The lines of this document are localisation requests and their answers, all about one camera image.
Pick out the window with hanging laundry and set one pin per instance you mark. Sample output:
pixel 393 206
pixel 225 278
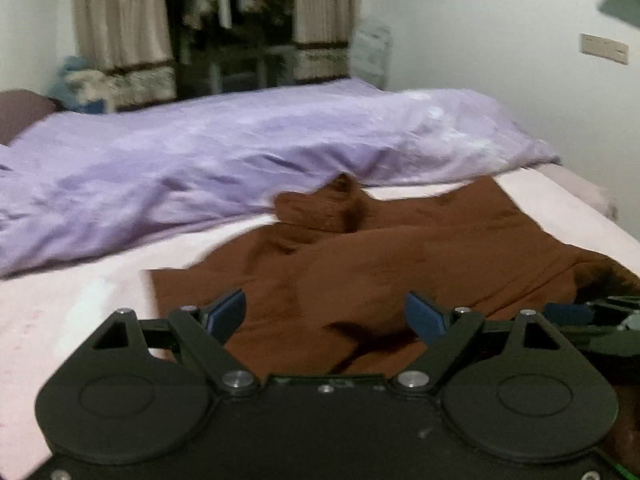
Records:
pixel 230 30

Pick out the white patterned bag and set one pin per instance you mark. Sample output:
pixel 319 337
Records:
pixel 371 50

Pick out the blue plush toy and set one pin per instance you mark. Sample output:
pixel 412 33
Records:
pixel 75 82

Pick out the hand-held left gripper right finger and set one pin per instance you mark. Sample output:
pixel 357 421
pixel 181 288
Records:
pixel 425 321

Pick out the purple duvet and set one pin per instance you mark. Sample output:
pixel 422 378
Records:
pixel 210 160

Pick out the beige wall switch plate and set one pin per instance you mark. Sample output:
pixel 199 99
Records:
pixel 603 48

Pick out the mauve quilted pillow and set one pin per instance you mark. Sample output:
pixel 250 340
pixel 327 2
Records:
pixel 22 112

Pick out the beige curtain with brown band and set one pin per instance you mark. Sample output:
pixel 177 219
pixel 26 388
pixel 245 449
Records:
pixel 322 20
pixel 125 30

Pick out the pink printed blanket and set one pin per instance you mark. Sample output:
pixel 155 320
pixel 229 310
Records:
pixel 75 320

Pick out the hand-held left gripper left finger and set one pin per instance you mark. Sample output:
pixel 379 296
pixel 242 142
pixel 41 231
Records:
pixel 227 314

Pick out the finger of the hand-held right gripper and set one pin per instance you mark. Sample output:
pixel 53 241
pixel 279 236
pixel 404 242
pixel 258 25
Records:
pixel 567 313

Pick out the brown large garment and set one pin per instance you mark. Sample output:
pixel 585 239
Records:
pixel 400 255

